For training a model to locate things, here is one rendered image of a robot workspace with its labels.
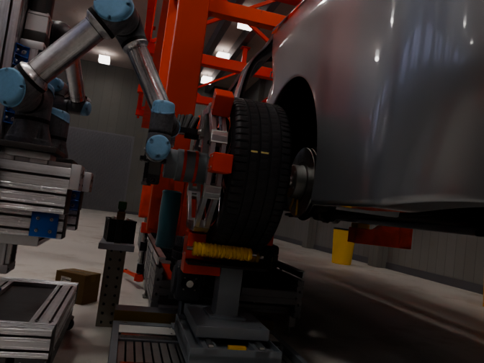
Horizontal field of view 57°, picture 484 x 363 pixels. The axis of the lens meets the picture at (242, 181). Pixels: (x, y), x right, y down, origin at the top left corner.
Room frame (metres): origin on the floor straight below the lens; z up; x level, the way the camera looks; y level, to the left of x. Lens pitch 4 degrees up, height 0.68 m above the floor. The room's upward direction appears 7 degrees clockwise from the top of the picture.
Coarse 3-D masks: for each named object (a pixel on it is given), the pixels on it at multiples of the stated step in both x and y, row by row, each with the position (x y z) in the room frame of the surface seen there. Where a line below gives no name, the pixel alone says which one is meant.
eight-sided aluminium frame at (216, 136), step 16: (208, 112) 1.87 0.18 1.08; (224, 128) 1.73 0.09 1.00; (224, 144) 1.70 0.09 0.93; (208, 160) 1.70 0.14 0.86; (208, 176) 1.69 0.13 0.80; (192, 192) 2.17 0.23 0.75; (208, 192) 1.69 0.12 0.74; (208, 208) 1.80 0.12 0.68; (192, 224) 1.86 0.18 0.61; (208, 224) 1.82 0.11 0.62
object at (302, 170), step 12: (300, 156) 2.05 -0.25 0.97; (312, 156) 1.92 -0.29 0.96; (300, 168) 1.97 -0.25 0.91; (312, 168) 1.90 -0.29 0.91; (300, 180) 1.95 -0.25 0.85; (312, 180) 1.89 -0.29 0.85; (288, 192) 2.02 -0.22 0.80; (300, 192) 1.97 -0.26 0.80; (288, 204) 2.14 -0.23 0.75; (300, 204) 1.98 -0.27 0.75; (312, 204) 1.91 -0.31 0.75; (300, 216) 1.98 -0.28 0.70
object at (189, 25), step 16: (192, 0) 2.31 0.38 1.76; (208, 0) 2.33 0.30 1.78; (176, 16) 2.35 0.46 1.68; (192, 16) 2.31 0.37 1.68; (176, 32) 2.30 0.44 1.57; (192, 32) 2.32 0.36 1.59; (176, 48) 2.30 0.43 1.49; (192, 48) 2.32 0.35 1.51; (176, 64) 2.30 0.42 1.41; (192, 64) 2.32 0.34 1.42; (176, 80) 2.30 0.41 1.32; (192, 80) 2.32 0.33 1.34; (176, 96) 2.31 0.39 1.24; (192, 96) 2.33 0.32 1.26; (176, 112) 2.31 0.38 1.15; (192, 112) 2.33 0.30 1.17; (176, 144) 2.32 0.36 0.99; (160, 176) 2.30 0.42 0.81; (160, 192) 2.30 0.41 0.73
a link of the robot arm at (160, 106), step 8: (160, 104) 1.41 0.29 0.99; (168, 104) 1.42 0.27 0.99; (152, 112) 1.43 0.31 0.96; (160, 112) 1.41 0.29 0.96; (168, 112) 1.42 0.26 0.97; (152, 120) 1.42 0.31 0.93; (160, 120) 1.41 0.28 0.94; (168, 120) 1.42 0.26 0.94; (152, 128) 1.42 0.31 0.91; (160, 128) 1.41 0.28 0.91; (168, 128) 1.43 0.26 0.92
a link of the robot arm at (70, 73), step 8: (56, 24) 2.01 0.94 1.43; (64, 24) 2.03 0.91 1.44; (56, 32) 2.01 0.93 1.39; (64, 32) 2.03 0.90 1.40; (72, 64) 2.13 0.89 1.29; (80, 64) 2.17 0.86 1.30; (72, 72) 2.16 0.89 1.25; (80, 72) 2.18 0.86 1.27; (72, 80) 2.19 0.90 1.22; (80, 80) 2.21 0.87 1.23; (72, 88) 2.22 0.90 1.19; (80, 88) 2.23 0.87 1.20; (72, 96) 2.25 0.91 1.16; (80, 96) 2.26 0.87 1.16; (72, 104) 2.29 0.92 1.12; (80, 104) 2.28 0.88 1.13; (88, 104) 2.31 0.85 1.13; (72, 112) 2.31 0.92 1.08; (80, 112) 2.31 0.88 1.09; (88, 112) 2.32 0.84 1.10
